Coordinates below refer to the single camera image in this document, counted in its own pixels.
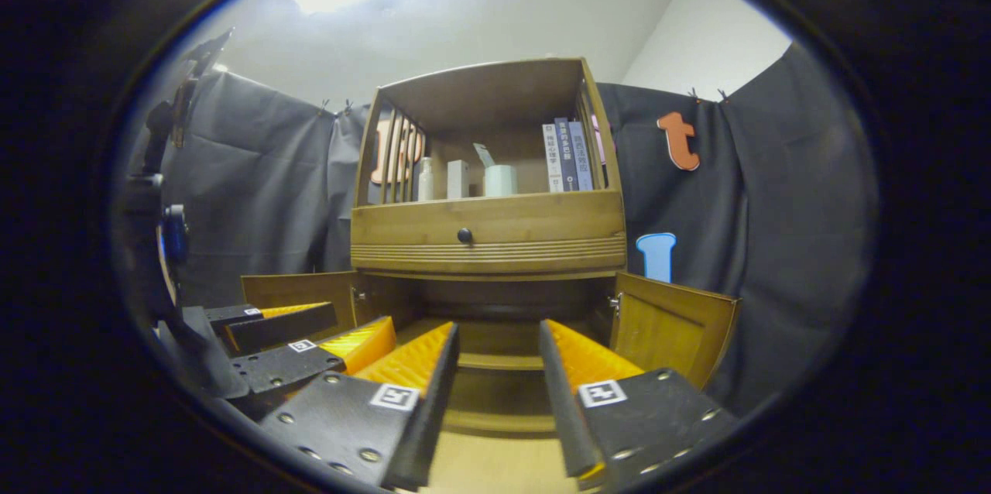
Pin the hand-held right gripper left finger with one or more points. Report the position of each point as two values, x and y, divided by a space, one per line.
433 409

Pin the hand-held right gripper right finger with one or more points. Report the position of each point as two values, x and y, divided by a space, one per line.
561 409

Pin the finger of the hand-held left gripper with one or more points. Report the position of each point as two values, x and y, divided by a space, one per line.
286 366
279 330

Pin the wooden double-door shoe cabinet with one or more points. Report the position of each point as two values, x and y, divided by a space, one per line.
488 91

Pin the wooden inner cabinet shelf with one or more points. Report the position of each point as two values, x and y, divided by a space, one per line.
503 361

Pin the metal door hinge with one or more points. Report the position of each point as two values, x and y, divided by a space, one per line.
358 294
614 300

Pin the wooden cabinet drawer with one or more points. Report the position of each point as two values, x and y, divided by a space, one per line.
542 227

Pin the black backdrop cloth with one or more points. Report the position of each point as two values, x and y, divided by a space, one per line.
255 192

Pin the black round drawer knob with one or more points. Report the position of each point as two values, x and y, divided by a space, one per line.
464 235

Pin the white pump bottle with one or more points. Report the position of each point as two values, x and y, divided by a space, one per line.
426 183

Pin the white upright box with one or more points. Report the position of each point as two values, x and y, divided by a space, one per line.
457 180

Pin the pale cylindrical cup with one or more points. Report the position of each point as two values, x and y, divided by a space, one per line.
501 180

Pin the light blue book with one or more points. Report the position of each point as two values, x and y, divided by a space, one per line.
583 157

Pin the dark blue book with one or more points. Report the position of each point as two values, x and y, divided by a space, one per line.
567 156

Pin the pale paper card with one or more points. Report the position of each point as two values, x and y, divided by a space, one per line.
485 155

